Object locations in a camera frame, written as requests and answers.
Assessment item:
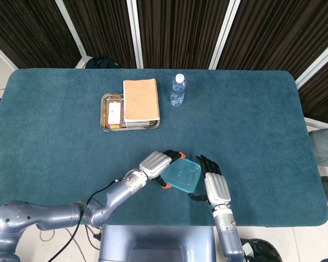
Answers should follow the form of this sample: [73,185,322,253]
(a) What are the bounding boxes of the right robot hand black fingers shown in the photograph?
[188,154,232,207]

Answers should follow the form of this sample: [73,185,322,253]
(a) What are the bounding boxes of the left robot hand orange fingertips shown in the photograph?
[138,149,186,189]

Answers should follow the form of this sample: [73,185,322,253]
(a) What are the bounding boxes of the teal container lid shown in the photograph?
[161,158,203,194]

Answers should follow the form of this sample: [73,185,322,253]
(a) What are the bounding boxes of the red box with white label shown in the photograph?
[105,99,124,129]

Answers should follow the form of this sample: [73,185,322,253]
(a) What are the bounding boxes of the brown spiral notebook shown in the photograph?
[122,78,162,123]

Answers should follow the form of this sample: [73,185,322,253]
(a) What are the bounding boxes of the clear plastic water bottle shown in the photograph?
[170,73,186,107]

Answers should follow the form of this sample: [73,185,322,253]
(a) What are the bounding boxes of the black trash bag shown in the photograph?
[240,238,282,262]

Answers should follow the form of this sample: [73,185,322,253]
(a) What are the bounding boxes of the blue-grey robot torso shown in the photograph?
[98,225,217,262]

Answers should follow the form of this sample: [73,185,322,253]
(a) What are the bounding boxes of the stainless steel tray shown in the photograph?
[99,92,161,132]

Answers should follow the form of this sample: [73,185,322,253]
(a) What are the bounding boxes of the teal velvet table cloth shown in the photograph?
[0,68,328,227]

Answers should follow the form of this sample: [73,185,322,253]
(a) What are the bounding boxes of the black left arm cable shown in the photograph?
[39,177,126,262]

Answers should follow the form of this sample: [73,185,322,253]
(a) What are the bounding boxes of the white partition post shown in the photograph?
[209,0,241,69]
[295,35,328,90]
[0,38,17,69]
[126,0,144,69]
[54,0,92,69]

